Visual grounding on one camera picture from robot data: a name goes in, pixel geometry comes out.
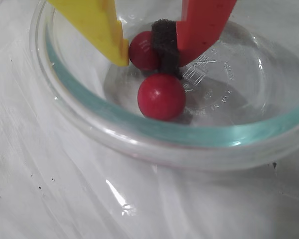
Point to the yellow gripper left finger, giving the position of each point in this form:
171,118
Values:
89,25

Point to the red ball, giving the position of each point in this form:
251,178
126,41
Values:
142,49
162,97

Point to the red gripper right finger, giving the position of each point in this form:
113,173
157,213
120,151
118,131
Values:
201,25

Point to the small clear glass bowl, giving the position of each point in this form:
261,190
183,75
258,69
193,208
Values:
89,104

